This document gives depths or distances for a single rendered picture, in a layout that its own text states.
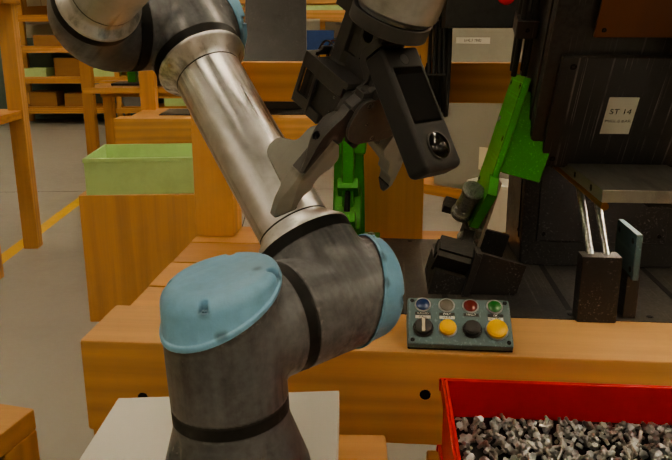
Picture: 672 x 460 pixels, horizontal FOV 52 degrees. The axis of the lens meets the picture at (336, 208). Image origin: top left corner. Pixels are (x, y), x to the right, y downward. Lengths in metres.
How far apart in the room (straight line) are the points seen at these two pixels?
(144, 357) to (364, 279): 0.46
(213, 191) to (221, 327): 1.00
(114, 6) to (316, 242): 0.32
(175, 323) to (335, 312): 0.16
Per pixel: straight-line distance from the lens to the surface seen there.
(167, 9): 0.89
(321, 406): 0.88
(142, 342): 1.07
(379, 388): 1.04
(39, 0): 11.80
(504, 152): 1.17
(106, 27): 0.81
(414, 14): 0.58
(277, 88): 1.63
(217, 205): 1.61
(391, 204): 1.56
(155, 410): 0.92
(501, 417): 0.92
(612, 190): 1.03
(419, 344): 1.01
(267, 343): 0.65
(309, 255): 0.71
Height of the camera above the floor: 1.34
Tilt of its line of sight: 14 degrees down
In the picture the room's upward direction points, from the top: straight up
